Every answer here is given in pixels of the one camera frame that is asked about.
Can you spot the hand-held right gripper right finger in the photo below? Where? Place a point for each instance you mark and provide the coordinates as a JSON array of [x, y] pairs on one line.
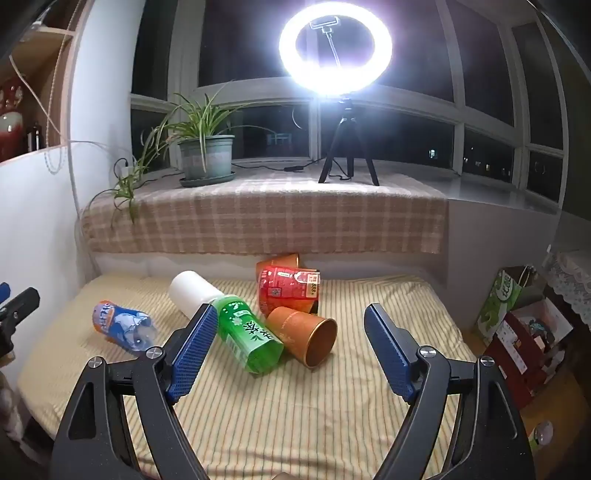
[[390, 350]]

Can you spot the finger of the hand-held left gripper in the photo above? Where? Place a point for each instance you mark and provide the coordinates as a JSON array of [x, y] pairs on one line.
[[3, 292], [23, 303]]

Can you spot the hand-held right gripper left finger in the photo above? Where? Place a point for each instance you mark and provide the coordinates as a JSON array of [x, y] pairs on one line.
[[194, 350]]

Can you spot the brown paper cup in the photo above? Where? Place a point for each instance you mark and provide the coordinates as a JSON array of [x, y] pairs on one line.
[[291, 328]]

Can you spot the white cup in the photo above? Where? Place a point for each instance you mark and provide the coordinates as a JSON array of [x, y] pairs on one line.
[[191, 290]]

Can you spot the blue orange plastic bottle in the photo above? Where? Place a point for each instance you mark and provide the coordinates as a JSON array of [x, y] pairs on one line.
[[115, 321]]

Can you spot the striped yellow bed sheet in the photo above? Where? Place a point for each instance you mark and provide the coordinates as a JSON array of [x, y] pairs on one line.
[[277, 415]]

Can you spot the green paper bag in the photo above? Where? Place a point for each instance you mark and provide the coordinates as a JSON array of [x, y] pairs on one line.
[[501, 295]]

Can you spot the red cardboard box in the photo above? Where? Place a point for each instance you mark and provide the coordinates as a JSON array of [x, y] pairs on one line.
[[517, 364]]

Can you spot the checked cloth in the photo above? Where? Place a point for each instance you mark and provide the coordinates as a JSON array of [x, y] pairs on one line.
[[277, 217]]

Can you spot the dark bottle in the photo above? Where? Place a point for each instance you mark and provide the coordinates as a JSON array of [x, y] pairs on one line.
[[33, 136]]

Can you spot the red vase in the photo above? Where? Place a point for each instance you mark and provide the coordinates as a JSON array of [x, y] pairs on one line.
[[9, 127]]

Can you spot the white power adapter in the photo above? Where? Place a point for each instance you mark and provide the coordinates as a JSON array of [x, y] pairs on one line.
[[124, 170]]

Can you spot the green pot saucer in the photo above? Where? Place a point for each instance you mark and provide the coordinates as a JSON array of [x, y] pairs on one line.
[[207, 182]]

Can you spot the small round bottle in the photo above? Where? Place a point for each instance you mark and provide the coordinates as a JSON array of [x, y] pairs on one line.
[[541, 436]]

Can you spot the grey-green flower pot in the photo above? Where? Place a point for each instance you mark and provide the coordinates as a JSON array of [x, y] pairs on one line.
[[205, 157]]

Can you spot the white lace cloth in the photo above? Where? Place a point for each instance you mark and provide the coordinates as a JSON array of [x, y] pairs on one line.
[[572, 277]]

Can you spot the black tripod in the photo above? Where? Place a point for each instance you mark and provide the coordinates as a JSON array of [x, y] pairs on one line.
[[345, 127]]

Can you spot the spider plant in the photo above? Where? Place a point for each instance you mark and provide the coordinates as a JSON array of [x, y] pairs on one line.
[[203, 122]]

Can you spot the wooden shelf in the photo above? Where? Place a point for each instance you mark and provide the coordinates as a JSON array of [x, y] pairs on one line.
[[46, 32]]

